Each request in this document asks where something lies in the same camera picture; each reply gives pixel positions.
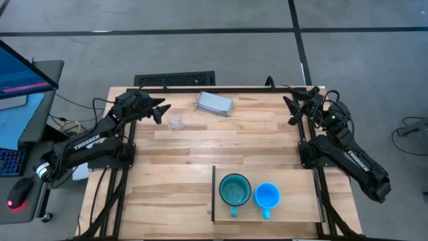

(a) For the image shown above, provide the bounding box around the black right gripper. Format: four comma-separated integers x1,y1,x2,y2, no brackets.
282,86,327,127

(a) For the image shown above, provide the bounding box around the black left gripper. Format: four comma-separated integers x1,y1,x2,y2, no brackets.
113,90,172,125

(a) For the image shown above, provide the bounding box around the small blue mug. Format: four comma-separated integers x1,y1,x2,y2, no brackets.
253,181,282,220

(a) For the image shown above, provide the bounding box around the large teal enamel mug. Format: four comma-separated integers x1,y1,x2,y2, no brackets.
219,173,252,218

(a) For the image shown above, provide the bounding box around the black floor vent grille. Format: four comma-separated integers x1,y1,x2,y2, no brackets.
133,70,217,87

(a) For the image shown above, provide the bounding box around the grey folded cloth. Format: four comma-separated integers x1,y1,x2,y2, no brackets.
195,90,234,117

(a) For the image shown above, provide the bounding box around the white paper sheet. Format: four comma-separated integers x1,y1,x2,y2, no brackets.
72,162,91,182

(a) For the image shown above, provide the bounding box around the grey side desk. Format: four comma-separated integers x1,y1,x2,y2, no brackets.
0,60,65,225

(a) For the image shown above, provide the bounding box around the grey stand foot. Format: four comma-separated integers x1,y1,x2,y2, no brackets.
397,117,428,138

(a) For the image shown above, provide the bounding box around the computer monitor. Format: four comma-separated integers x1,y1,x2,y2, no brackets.
0,39,60,100

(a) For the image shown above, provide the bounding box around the backlit black keyboard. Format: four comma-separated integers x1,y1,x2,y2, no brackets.
0,148,28,177

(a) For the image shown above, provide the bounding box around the black computer mouse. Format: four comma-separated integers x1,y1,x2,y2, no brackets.
7,177,35,210

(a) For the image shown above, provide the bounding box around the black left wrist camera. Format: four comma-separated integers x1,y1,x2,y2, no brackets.
128,90,148,103

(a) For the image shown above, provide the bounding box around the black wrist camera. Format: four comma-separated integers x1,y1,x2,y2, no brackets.
128,90,148,103
306,86,324,101

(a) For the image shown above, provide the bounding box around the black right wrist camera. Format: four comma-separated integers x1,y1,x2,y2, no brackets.
306,86,324,101

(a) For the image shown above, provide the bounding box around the black aluminium table frame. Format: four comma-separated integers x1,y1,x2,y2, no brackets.
76,86,364,241

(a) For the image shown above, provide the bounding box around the yellow cable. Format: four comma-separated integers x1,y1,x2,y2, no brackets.
58,119,83,140

